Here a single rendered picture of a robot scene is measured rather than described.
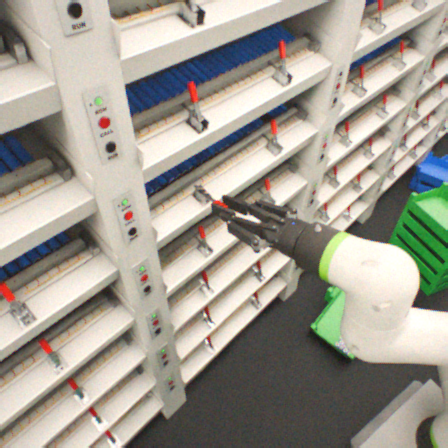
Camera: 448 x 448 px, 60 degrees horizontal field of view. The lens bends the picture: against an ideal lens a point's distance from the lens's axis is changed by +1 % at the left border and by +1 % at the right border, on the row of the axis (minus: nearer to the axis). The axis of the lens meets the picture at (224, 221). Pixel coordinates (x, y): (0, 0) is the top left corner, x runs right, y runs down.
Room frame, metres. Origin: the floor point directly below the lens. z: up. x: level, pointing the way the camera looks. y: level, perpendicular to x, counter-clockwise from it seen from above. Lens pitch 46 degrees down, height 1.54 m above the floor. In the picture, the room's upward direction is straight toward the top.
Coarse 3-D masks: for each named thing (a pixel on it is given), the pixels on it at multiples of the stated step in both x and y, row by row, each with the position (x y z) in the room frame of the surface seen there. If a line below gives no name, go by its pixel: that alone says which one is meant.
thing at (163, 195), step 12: (276, 120) 0.94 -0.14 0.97; (288, 120) 0.96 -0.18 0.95; (264, 132) 0.89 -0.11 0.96; (240, 144) 0.83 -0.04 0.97; (216, 156) 0.77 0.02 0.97; (228, 156) 0.78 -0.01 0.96; (204, 168) 0.73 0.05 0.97; (180, 180) 0.68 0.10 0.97; (192, 180) 0.69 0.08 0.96; (168, 192) 0.64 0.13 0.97; (156, 204) 0.62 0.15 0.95
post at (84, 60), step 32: (32, 0) 0.47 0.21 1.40; (96, 0) 0.52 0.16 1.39; (96, 32) 0.51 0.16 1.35; (64, 64) 0.48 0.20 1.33; (96, 64) 0.51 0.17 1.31; (64, 96) 0.47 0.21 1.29; (64, 128) 0.48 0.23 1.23; (128, 128) 0.53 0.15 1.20; (96, 160) 0.48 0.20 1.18; (128, 160) 0.52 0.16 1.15; (96, 192) 0.47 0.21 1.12; (96, 224) 0.49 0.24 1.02; (128, 256) 0.48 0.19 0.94; (128, 288) 0.47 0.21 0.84; (160, 288) 0.52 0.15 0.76; (160, 384) 0.47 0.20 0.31
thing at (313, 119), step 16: (304, 112) 0.99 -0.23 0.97; (320, 112) 0.97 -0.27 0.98; (304, 128) 0.96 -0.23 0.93; (256, 144) 0.86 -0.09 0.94; (288, 144) 0.89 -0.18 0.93; (304, 144) 0.93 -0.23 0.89; (256, 160) 0.81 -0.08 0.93; (272, 160) 0.82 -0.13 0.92; (224, 176) 0.74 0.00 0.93; (240, 176) 0.75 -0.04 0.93; (256, 176) 0.78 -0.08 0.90; (224, 192) 0.69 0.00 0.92; (160, 208) 0.62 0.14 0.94; (176, 208) 0.63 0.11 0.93; (192, 208) 0.63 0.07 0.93; (208, 208) 0.65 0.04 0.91; (160, 224) 0.58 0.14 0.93; (176, 224) 0.58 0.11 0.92; (192, 224) 0.62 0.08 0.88; (160, 240) 0.54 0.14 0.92
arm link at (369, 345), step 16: (352, 320) 0.33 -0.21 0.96; (416, 320) 0.33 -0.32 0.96; (432, 320) 0.33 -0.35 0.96; (352, 336) 0.32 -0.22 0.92; (368, 336) 0.30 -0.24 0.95; (384, 336) 0.30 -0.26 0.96; (400, 336) 0.31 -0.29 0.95; (416, 336) 0.30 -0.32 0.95; (432, 336) 0.30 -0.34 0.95; (352, 352) 0.31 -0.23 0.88; (368, 352) 0.29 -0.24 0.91; (384, 352) 0.29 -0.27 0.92; (400, 352) 0.29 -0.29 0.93; (416, 352) 0.29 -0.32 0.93; (432, 352) 0.28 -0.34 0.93
